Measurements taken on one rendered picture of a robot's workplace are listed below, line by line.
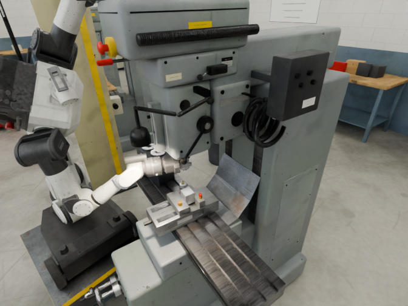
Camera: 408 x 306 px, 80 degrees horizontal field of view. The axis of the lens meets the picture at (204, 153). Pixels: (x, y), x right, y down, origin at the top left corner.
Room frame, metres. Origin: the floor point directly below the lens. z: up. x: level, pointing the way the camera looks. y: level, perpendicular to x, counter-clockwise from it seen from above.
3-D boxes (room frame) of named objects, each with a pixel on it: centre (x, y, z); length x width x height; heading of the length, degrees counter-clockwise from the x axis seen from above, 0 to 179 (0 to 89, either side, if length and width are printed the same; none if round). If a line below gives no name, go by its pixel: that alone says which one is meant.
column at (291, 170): (1.31, -0.43, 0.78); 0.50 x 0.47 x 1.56; 123
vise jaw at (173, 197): (0.94, 0.14, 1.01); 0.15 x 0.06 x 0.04; 30
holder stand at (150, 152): (1.31, 0.31, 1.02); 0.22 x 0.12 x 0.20; 43
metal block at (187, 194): (0.97, 0.09, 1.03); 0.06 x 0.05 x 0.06; 30
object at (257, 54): (1.25, -0.32, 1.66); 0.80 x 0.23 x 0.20; 123
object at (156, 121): (0.92, 0.19, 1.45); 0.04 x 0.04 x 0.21; 33
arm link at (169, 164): (0.95, 0.18, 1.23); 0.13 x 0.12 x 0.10; 15
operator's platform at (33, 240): (1.27, 0.91, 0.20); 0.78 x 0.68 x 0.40; 46
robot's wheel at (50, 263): (0.91, 0.92, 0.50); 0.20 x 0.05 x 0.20; 46
